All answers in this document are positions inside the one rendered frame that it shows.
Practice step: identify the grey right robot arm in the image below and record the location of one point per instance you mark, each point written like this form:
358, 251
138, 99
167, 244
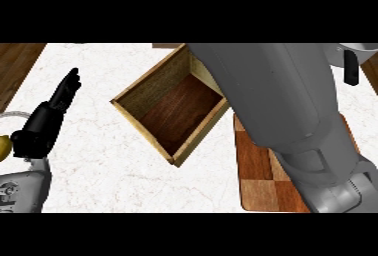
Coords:
275, 93

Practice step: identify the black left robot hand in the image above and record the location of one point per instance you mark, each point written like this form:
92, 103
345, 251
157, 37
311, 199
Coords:
39, 130

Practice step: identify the open wooden box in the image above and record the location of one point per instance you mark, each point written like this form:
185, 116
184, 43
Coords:
178, 110

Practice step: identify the yellow fruit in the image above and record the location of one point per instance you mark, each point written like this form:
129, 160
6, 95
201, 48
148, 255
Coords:
3, 148

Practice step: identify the checkered wooden cutting board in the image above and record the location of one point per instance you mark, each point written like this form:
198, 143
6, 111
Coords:
256, 173

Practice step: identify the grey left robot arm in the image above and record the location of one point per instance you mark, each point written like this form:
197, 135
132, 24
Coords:
24, 190

